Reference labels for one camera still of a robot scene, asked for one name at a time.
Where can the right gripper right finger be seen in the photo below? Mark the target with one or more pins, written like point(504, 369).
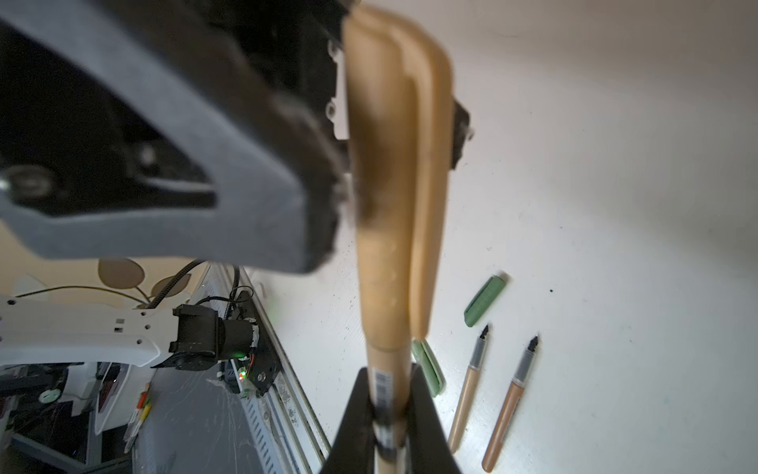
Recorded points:
point(427, 448)

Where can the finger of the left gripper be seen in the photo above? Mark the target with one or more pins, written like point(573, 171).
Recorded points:
point(71, 190)
point(461, 129)

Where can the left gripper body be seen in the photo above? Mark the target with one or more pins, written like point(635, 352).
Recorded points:
point(227, 71)

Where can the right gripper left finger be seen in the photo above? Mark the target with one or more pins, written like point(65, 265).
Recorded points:
point(354, 446)

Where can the tan pen cap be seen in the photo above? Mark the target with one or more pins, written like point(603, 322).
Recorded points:
point(401, 108)

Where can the green pen cap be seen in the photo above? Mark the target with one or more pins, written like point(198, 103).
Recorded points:
point(484, 298)

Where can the light green cap lower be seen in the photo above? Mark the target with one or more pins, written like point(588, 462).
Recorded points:
point(426, 360)

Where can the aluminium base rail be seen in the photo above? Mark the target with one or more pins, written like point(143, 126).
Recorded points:
point(286, 432)

